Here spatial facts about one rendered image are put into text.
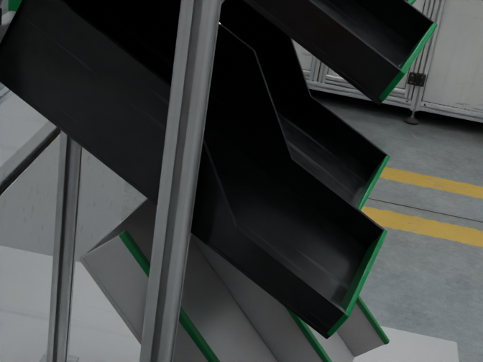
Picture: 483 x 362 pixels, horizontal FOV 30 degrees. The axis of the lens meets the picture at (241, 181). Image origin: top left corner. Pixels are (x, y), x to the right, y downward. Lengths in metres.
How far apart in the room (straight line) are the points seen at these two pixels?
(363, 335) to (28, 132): 0.90
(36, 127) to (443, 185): 2.52
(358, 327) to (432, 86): 3.65
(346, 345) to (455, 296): 2.20
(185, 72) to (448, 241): 2.98
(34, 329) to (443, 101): 3.60
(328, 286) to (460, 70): 3.90
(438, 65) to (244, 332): 3.80
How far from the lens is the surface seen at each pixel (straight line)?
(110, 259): 0.62
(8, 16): 0.71
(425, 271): 3.21
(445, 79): 4.50
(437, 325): 2.93
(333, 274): 0.64
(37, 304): 1.17
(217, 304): 0.73
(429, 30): 0.61
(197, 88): 0.51
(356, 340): 0.91
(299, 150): 0.77
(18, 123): 1.68
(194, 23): 0.51
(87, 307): 1.17
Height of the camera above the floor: 1.51
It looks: 25 degrees down
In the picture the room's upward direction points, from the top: 9 degrees clockwise
